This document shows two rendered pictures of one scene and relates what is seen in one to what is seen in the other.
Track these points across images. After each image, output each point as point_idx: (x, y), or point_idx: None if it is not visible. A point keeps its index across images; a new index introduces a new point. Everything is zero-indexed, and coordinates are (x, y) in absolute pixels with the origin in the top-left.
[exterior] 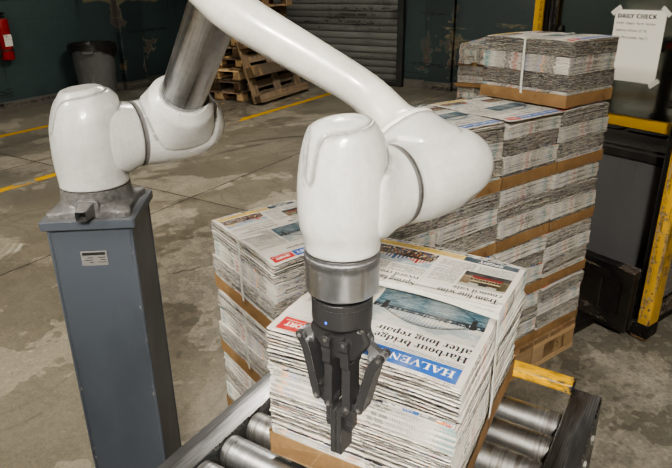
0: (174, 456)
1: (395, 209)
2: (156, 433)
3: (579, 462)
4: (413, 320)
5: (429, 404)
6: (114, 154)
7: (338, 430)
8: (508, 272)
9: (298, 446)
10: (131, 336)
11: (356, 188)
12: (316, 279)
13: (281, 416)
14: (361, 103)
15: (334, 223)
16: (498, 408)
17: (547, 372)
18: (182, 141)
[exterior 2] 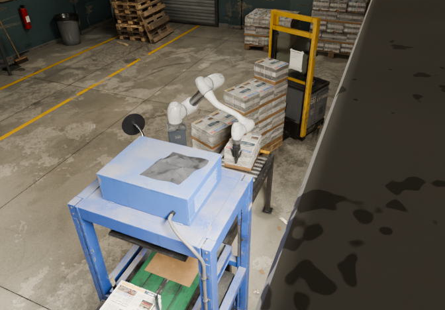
0: None
1: (243, 133)
2: None
3: (269, 163)
4: (244, 145)
5: (247, 155)
6: (181, 116)
7: (236, 160)
8: (258, 136)
9: (228, 164)
10: None
11: (239, 132)
12: (234, 142)
13: (226, 160)
14: (236, 116)
15: (236, 136)
16: (257, 157)
17: (265, 151)
18: (193, 111)
